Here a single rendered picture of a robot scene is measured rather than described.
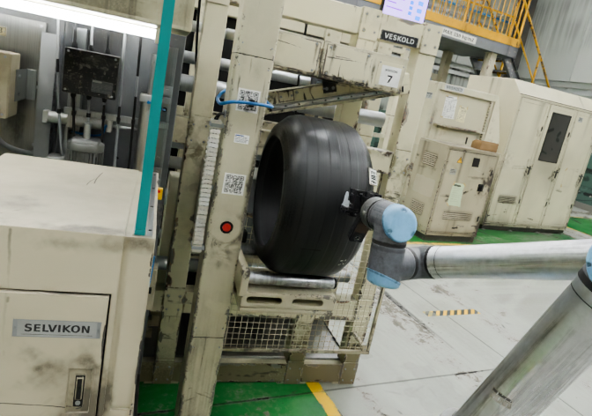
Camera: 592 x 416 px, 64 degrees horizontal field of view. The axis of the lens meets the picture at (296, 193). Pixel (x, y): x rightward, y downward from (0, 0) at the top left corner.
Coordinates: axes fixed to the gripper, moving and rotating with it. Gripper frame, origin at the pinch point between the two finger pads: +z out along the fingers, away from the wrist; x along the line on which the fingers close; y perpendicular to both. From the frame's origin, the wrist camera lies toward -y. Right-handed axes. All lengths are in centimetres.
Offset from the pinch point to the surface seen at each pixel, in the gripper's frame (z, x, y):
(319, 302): 20.8, -5.3, -40.1
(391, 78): 42, -29, 50
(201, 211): 25, 43, -11
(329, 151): 7.6, 6.1, 16.9
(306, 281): 18.6, 2.2, -31.6
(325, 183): 2.3, 7.4, 6.4
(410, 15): 360, -196, 179
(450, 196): 374, -305, -18
